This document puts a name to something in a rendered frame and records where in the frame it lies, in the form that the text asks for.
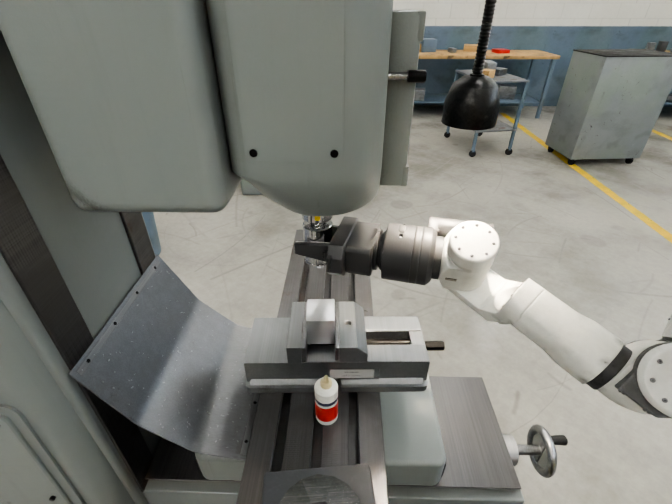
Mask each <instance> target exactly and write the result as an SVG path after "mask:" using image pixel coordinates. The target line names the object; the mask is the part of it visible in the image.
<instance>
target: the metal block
mask: <svg viewBox="0 0 672 504"><path fill-rule="evenodd" d="M306 332H307V344H335V300H334V299H308V301H307V313H306Z"/></svg>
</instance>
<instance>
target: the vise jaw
mask: <svg viewBox="0 0 672 504"><path fill-rule="evenodd" d="M367 360H368V350H367V340H366V330H365V320H364V311H363V307H361V306H360V305H358V304H357V303H355V302H335V361H339V362H367Z"/></svg>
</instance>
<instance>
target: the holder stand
mask: <svg viewBox="0 0 672 504"><path fill-rule="evenodd" d="M262 504H376V502H375V495H374V489H373V483H372V476H371V470H370V466H369V464H367V463H365V464H354V465H343V466H332V467H320V468H309V469H298V470H287V471H275V472H266V473H265V474H264V477H263V492H262Z"/></svg>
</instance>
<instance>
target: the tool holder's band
mask: <svg viewBox="0 0 672 504"><path fill-rule="evenodd" d="M332 229H333V223H332V221H331V220H330V221H328V222H325V223H324V224H323V225H321V226H314V225H312V224H311V223H309V222H306V221H304V222H303V231H304V232H305V233H307V234H309V235H313V236H322V235H326V234H328V233H330V232H331V231H332Z"/></svg>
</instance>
